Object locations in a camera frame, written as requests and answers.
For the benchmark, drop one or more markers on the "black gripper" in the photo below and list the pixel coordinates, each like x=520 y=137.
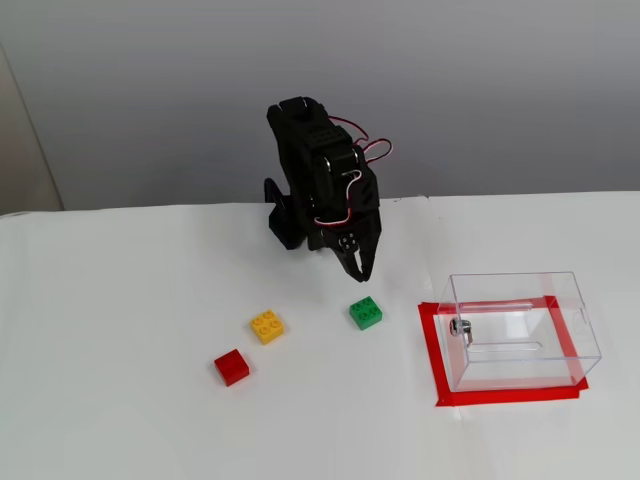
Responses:
x=368 y=235

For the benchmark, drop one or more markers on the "green lego brick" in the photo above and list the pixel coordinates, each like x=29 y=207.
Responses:
x=366 y=314

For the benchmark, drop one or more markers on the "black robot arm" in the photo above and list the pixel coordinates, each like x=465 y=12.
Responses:
x=295 y=140

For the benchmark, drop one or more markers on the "yellow lego brick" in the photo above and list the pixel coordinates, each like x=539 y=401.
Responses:
x=268 y=327

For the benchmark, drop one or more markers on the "red lego brick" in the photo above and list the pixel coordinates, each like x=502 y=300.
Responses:
x=232 y=368

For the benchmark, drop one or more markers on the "transparent acrylic box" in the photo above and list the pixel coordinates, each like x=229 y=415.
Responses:
x=585 y=330

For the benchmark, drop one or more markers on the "black table clamp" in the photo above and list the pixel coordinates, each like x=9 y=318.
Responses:
x=272 y=192

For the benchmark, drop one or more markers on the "red tape square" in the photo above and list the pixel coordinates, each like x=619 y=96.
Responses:
x=428 y=350

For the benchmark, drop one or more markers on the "silver cam lock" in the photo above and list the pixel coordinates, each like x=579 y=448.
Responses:
x=459 y=328

